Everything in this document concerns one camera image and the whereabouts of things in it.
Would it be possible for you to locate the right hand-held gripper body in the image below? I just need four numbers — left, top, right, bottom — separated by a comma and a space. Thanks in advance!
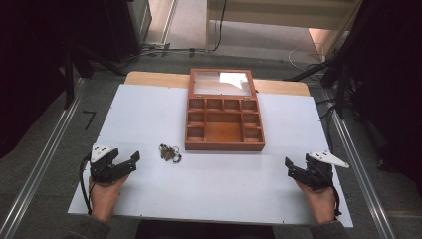
298, 150, 350, 192

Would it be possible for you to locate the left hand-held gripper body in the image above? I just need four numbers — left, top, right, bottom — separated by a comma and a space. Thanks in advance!
89, 143, 131, 185

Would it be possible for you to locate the brass metal trinket bunch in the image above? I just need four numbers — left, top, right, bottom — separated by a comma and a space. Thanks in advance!
158, 142, 176, 162

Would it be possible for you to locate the dark red beaded bracelet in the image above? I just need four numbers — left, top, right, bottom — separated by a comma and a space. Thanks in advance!
171, 146, 183, 164

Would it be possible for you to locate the wooden compartment box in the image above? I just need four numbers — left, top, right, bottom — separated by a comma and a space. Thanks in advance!
184, 68, 267, 152

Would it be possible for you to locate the person's left hand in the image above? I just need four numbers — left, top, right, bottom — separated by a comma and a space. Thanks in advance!
88, 173, 129, 223

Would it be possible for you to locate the person's right hand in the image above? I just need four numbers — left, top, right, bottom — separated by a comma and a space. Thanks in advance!
294, 180, 338, 225

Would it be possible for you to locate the white board table cover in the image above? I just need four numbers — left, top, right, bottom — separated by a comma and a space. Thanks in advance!
67, 83, 354, 229

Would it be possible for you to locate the wooden table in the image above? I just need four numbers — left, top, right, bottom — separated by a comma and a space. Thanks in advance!
123, 70, 312, 98

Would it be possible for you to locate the black metal stand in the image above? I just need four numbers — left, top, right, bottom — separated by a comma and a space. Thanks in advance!
62, 46, 101, 111

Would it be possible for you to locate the person's dark lap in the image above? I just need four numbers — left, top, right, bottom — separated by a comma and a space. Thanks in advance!
134, 219, 277, 239

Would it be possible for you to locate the black tripod stand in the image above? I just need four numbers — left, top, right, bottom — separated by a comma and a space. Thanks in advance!
284, 29, 357, 120

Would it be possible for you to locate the black curtain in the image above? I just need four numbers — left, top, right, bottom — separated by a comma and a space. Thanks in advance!
0, 0, 133, 160
331, 0, 422, 197

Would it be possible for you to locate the dark cabinet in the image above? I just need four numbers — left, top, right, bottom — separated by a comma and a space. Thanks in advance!
105, 0, 153, 64

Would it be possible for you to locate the beige wooden furniture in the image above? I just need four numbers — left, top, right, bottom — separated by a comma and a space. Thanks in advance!
204, 0, 365, 58

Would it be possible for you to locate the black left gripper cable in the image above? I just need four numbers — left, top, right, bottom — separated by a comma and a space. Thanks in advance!
78, 154, 95, 216

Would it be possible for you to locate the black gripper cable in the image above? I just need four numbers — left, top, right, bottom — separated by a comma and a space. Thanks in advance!
78, 154, 95, 216
330, 184, 343, 219

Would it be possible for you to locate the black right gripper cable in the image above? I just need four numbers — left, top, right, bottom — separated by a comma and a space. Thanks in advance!
330, 184, 343, 219

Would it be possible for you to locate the aluminium floor rail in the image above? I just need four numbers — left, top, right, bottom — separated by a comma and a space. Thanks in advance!
0, 77, 90, 239
321, 89, 398, 239

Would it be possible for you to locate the white coiled cable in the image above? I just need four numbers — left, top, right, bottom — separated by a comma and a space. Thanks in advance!
287, 42, 328, 73

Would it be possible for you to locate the black floor cable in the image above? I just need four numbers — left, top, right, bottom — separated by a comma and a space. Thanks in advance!
123, 42, 208, 65

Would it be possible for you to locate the black hanging cable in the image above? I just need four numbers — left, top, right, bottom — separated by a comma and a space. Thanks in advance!
211, 0, 229, 53

